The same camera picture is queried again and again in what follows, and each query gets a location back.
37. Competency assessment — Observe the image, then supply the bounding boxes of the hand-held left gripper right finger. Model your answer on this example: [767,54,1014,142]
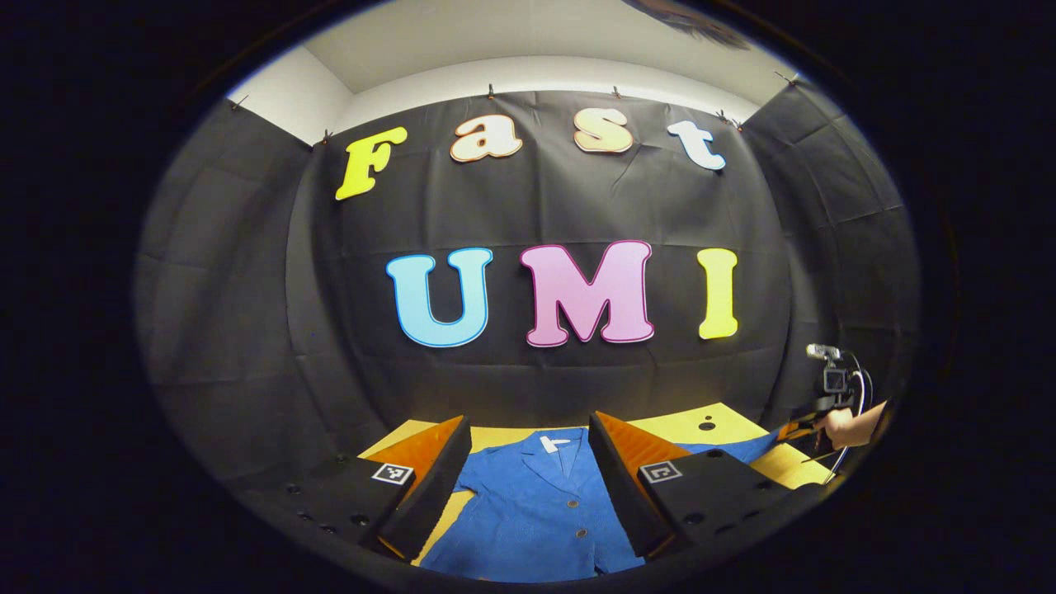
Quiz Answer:
[587,411,826,562]

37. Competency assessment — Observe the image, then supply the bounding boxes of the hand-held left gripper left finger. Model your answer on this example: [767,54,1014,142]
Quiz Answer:
[280,415,474,562]

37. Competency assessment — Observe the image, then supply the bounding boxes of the blue button shirt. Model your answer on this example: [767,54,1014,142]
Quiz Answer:
[417,427,780,584]

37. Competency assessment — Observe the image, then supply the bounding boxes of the row of small cloth clips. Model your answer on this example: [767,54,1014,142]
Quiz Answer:
[231,70,801,145]

